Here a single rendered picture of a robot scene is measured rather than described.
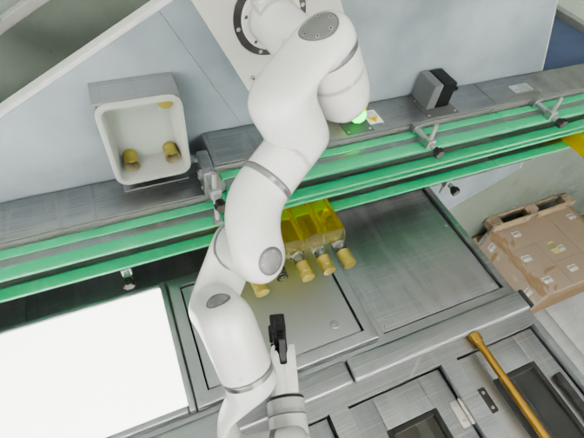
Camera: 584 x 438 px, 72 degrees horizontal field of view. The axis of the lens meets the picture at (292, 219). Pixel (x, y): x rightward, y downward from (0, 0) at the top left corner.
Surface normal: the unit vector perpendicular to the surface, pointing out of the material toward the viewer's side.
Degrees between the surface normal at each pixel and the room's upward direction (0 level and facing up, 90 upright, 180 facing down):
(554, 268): 99
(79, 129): 0
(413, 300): 90
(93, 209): 90
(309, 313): 90
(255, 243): 51
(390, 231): 89
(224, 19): 4
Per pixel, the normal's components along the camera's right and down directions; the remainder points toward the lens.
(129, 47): 0.38, 0.74
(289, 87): -0.11, -0.24
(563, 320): 0.09, -0.62
